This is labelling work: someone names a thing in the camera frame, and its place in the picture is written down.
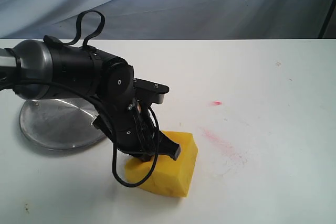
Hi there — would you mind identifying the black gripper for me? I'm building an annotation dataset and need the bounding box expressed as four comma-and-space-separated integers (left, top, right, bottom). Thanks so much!
93, 100, 181, 163

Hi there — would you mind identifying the yellow sponge block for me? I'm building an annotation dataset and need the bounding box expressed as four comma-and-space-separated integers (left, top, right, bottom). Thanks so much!
139, 131, 198, 198

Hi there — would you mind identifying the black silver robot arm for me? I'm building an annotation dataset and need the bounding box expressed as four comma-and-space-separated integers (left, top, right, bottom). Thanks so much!
1, 37, 181, 162

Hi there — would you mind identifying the round steel plate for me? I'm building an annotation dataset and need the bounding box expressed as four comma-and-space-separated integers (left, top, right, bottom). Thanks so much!
19, 98, 106, 151

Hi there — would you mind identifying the white backdrop cloth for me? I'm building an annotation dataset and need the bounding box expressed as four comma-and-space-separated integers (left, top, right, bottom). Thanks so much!
1, 0, 332, 39

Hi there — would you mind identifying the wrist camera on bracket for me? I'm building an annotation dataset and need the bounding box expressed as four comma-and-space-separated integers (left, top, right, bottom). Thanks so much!
133, 79, 170, 107

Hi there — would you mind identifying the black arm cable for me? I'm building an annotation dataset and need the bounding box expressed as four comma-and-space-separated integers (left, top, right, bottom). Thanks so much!
0, 10, 160, 188

